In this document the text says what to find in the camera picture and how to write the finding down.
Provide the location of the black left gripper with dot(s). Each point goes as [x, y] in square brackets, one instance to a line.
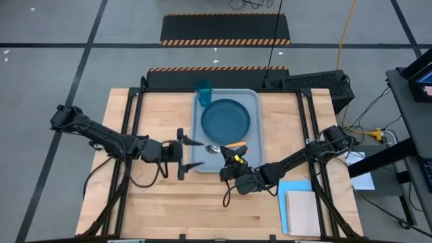
[170, 152]

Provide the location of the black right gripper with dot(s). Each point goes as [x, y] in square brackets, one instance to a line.
[233, 172]

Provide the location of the dark blue round plate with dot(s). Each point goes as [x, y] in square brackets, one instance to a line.
[225, 121]

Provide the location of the teal translucent plastic cup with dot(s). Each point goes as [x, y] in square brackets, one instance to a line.
[203, 94]

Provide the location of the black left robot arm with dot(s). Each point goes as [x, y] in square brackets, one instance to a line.
[108, 138]

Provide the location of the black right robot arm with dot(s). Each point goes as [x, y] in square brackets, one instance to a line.
[290, 158]

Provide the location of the light grey-blue plastic tray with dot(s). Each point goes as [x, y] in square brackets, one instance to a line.
[256, 118]

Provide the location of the yellow tape strip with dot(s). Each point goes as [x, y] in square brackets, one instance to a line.
[238, 158]

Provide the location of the light blue paper folder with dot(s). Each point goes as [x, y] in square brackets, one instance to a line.
[293, 185]

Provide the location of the black hazard-striped floor mat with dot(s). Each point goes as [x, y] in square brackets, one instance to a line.
[224, 28]
[175, 79]

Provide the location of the beige spiral notebook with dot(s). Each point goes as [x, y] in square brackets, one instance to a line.
[303, 214]

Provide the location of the white paper sheet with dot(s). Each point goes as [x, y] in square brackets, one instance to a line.
[364, 180]

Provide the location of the yellow power plug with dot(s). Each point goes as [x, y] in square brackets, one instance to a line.
[376, 134]

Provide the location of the grey side desk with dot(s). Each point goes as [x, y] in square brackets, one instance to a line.
[408, 118]

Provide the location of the black keyboard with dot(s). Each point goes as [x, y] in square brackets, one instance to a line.
[428, 175]

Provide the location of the black monitor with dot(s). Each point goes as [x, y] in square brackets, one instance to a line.
[422, 87]

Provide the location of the black aluminium table frame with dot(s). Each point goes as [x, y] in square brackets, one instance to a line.
[162, 90]

